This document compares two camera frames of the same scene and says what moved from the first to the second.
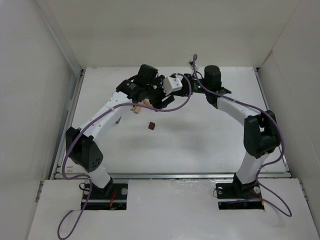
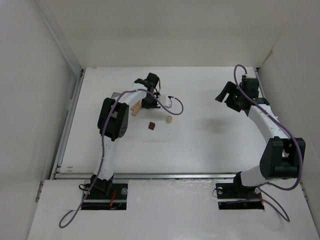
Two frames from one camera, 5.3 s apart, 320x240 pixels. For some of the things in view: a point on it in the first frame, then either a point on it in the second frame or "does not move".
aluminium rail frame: x=98 y=175 does not move
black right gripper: x=185 y=88 to x=230 y=96
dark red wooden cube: x=151 y=126 does not move
